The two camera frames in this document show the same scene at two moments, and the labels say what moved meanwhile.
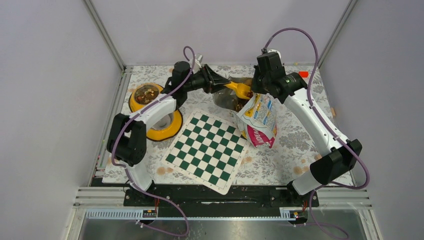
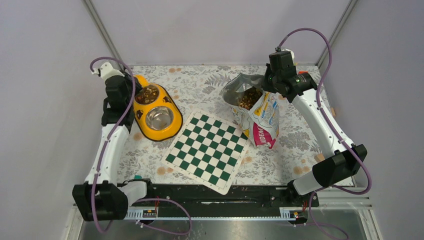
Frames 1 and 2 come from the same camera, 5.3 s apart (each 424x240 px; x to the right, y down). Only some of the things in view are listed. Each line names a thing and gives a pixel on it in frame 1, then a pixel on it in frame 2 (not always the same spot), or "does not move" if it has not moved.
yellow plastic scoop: x=242 y=90 to x=142 y=80
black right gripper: x=256 y=88 to x=265 y=85
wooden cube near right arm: x=318 y=156 does not move
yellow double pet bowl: x=166 y=128 does not move
